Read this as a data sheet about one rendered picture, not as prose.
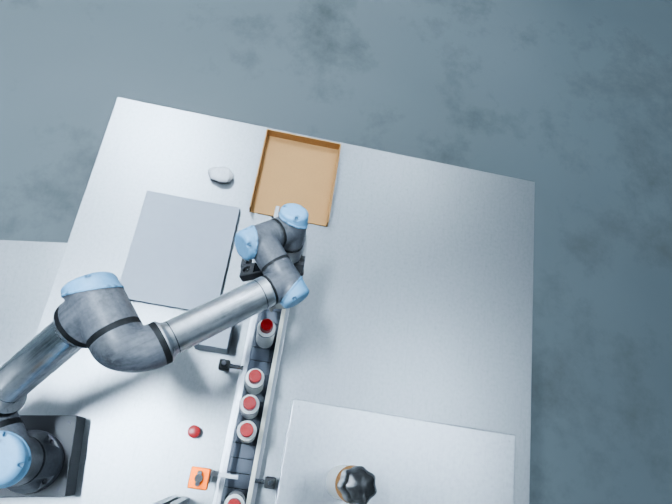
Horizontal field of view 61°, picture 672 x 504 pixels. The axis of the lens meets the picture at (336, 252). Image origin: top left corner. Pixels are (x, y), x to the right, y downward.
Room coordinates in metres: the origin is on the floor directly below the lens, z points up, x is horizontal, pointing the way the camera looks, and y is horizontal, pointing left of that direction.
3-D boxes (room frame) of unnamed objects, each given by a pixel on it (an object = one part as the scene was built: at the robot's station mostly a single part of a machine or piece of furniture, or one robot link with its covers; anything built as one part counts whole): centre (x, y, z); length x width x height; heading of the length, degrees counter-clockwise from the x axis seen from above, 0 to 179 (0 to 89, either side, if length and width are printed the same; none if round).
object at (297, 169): (0.88, 0.22, 0.85); 0.30 x 0.26 x 0.04; 13
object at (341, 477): (0.05, -0.25, 1.03); 0.09 x 0.09 x 0.30
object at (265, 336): (0.33, 0.10, 0.98); 0.05 x 0.05 x 0.20
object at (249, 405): (0.13, 0.06, 0.98); 0.05 x 0.05 x 0.20
